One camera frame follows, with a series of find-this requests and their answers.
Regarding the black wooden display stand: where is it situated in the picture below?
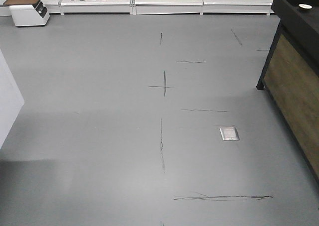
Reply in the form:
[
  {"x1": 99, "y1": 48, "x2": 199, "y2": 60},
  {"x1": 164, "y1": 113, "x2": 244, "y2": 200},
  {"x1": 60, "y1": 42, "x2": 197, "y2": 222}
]
[{"x1": 256, "y1": 0, "x2": 319, "y2": 179}]

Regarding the white store shelf unit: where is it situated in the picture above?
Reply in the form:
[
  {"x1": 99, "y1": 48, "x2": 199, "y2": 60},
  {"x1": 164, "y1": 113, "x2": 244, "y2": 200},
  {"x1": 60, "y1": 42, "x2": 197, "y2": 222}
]
[{"x1": 41, "y1": 0, "x2": 273, "y2": 15}]

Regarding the metal floor socket plate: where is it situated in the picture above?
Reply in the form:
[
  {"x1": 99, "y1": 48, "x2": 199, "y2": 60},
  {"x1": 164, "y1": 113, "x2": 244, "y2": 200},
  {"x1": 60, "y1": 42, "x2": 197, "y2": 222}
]
[{"x1": 219, "y1": 126, "x2": 240, "y2": 141}]

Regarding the white box appliance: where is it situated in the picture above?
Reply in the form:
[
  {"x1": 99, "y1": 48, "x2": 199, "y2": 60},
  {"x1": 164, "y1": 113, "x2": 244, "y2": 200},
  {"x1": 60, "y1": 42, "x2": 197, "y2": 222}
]
[{"x1": 5, "y1": 0, "x2": 50, "y2": 27}]

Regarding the small white dish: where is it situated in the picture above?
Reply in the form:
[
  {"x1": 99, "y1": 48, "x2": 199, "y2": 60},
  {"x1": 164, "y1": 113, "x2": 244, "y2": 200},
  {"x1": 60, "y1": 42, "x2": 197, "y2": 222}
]
[{"x1": 298, "y1": 3, "x2": 312, "y2": 10}]

